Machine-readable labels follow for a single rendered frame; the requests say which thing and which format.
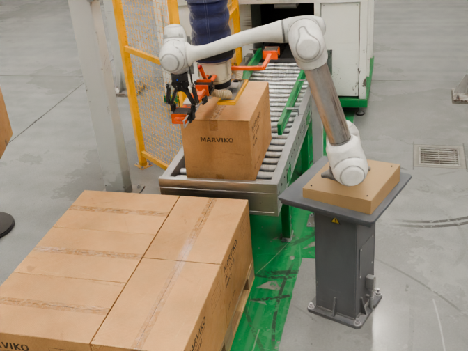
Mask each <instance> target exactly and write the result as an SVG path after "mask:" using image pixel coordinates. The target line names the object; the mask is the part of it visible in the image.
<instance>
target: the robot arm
mask: <svg viewBox="0 0 468 351"><path fill-rule="evenodd" d="M325 32H326V24H325V21H324V20H323V18H321V17H318V16H315V15H302V16H296V17H289V18H287V19H281V20H279V21H276V22H272V23H270V24H266V25H263V26H259V27H256V28H252V29H248V30H246V31H241V32H239V33H236V34H233V35H231V36H228V37H226V38H222V39H221V40H218V41H215V42H211V43H209V44H206V45H199V46H193V45H190V44H189V43H188V42H187V36H186V33H185V30H184V28H183V26H182V25H179V24H170V25H168V26H165V28H164V34H163V46H162V48H161V50H160V53H159V61H160V65H161V66H162V67H163V68H164V69H165V70H166V71H168V72H170V73H171V80H172V82H171V83H167V84H166V104H169V105H171V111H172V112H174V111H175V110H176V104H175V103H174V102H175V99H176V95H177V93H178V92H180V91H182V92H184V93H185V94H186V96H187V97H188V99H189V101H190V102H191V104H192V105H191V106H190V107H191V112H192V120H194V119H195V112H196V105H198V104H199V99H198V95H197V92H196V84H195V83H193V84H191V83H190V82H189V80H188V74H187V71H188V69H189V66H191V65H192V63H193V62H194V61H197V60H201V59H206V58H208V57H211V56H215V55H218V54H221V53H224V52H227V51H230V50H232V49H236V48H238V47H242V46H245V45H249V44H252V43H257V42H277V43H289V45H290V49H291V52H292V55H293V56H294V58H295V60H296V62H297V65H298V66H299V68H301V69H302V70H303V71H304V73H305V75H306V78H307V81H308V83H309V86H310V89H311V92H312V95H313V98H314V100H315V104H316V107H317V108H318V112H319V114H320V117H321V120H322V124H323V126H324V129H325V132H326V134H327V135H326V144H327V146H326V152H327V156H328V160H329V169H328V170H326V171H325V172H323V173H321V177H322V178H328V179H331V180H335V181H338V182H339V183H341V184H342V185H345V186H348V187H350V186H355V185H358V184H359V183H361V182H363V181H364V179H365V178H366V176H367V173H368V172H369V171H370V170H371V167H370V166H368V163H367V160H366V156H365V154H364V151H363V149H362V147H361V140H360V136H359V131H358V129H357V128H356V126H355V125H354V124H353V123H351V122H350V121H348V120H346V119H345V115H344V113H343V109H342V106H341V103H340V100H339V98H338V94H337V92H336V88H335V85H334V82H333V80H332V76H331V74H330V71H329V68H328V65H327V59H328V53H327V48H326V44H325V39H324V38H323V36H324V34H325ZM171 86H172V87H174V92H173V97H172V99H171ZM188 86H190V88H191V89H192V93H193V96H194V98H193V97H192V95H191V93H190V92H189V89H188ZM170 99H171V101H170Z"/></svg>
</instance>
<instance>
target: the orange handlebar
mask: <svg viewBox="0 0 468 351"><path fill-rule="evenodd" d="M271 57H272V54H268V55H267V57H266V59H265V61H264V62H263V64H262V66H231V70H265V69H266V67H267V65H268V63H269V62H270V59H271ZM216 77H217V76H216V75H213V76H212V77H211V78H210V79H211V80H212V81H214V80H215V79H216ZM196 92H197V95H198V99H199V101H201V100H202V98H203V97H204V95H205V93H206V90H205V89H203V90H202V91H198V89H196ZM174 119H175V121H176V122H183V120H184V119H185V117H182V118H179V117H175V118H174Z"/></svg>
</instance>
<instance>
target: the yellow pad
mask: <svg viewBox="0 0 468 351"><path fill-rule="evenodd" d="M231 82H239V83H240V85H239V87H238V88H237V90H233V89H228V90H230V91H231V93H232V98H231V99H226V98H219V100H218V102H217V104H218V105H236V104H237V101H238V100H239V99H240V96H241V94H242V93H243V91H244V89H245V87H246V86H247V84H248V82H249V80H248V79H242V81H238V80H237V79H235V80H234V79H232V80H231Z"/></svg>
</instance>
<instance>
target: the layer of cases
mask: <svg viewBox="0 0 468 351"><path fill-rule="evenodd" d="M252 259H253V256H252V246H251V229H250V219H249V202H248V200H242V199H230V198H207V197H195V196H172V195H160V194H137V193H125V192H101V191H90V190H84V191H83V192H82V194H81V195H80V196H79V197H78V198H77V200H76V201H75V202H74V203H73V204H72V205H71V206H70V207H69V208H68V210H67V211H66V212H65V213H64V214H63V216H62V217H61V218H60V219H59V220H58V221H57V222H56V223H55V224H54V225H53V227H52V228H51V229H50V230H49V231H48V233H47V234H46V235H45V236H44V237H43V239H41V241H39V243H38V244H37V245H36V246H35V247H34V248H33V250H32V251H31V252H30V253H29V254H28V256H27V257H26V258H25V259H24V260H23V261H22V262H21V263H20V264H19V266H18V267H17V268H16V269H15V270H14V272H13V273H12V274H11V275H10V276H9V277H8V278H7V279H6V280H5V281H4V283H3V284H2V285H1V286H0V351H219V350H220V347H221V344H222V342H223V339H224V336H225V334H226V330H227V328H228V325H229V322H230V320H231V317H232V314H233V311H234V309H235V305H236V303H237V300H238V297H239V295H240V292H241V289H242V286H243V284H244V280H245V278H246V276H247V272H248V270H249V267H250V264H251V262H252Z"/></svg>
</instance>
